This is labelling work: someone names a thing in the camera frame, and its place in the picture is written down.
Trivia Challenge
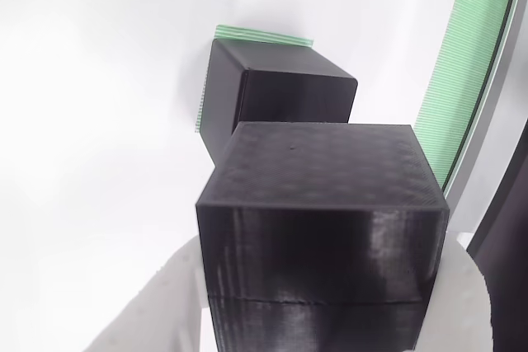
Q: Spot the black cube block with seam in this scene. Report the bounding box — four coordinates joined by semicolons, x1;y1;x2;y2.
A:
196;120;450;352

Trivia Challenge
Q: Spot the large black panel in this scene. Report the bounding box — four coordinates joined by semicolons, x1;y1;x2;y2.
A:
465;116;528;352

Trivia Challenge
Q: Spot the green striped paper strip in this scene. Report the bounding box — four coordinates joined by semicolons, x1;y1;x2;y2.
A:
412;0;523;199

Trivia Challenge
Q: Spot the green striped square marker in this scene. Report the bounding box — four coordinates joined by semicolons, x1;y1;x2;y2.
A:
193;24;315;134

